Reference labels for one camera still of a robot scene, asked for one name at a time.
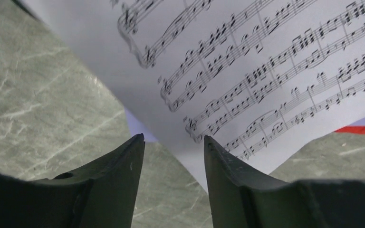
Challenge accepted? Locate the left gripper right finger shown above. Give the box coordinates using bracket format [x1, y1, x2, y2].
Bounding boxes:
[204, 136, 365, 228]

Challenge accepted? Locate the purple sheet paper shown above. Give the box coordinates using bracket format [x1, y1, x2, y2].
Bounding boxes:
[124, 108, 365, 143]

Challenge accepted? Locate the red sheet music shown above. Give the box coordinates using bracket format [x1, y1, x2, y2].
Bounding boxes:
[335, 126, 365, 134]

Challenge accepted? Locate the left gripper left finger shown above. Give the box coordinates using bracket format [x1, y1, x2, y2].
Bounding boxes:
[0, 134, 145, 228]

